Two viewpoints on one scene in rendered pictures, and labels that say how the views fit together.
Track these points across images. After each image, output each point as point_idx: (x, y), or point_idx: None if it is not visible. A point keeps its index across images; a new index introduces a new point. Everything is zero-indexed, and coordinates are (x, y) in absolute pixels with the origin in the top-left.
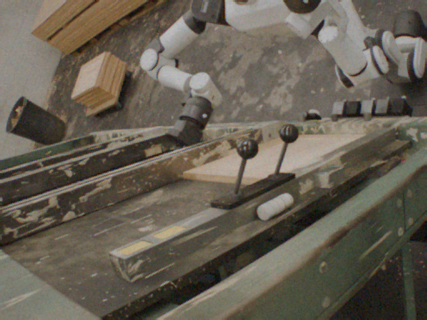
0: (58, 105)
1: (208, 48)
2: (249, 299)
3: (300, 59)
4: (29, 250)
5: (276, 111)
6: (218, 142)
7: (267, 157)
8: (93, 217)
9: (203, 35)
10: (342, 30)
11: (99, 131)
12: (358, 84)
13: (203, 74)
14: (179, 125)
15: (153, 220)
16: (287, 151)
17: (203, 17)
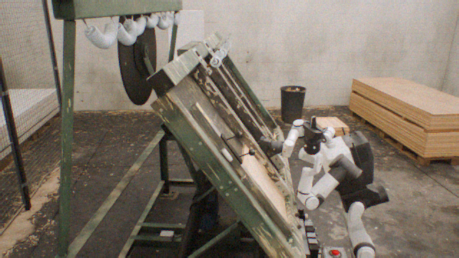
0: (311, 115)
1: None
2: (187, 117)
3: (373, 240)
4: (195, 87)
5: (329, 231)
6: (264, 157)
7: (260, 175)
8: (214, 109)
9: (379, 183)
10: (309, 172)
11: (297, 142)
12: (297, 196)
13: (292, 143)
14: (266, 140)
15: (216, 125)
16: (267, 185)
17: None
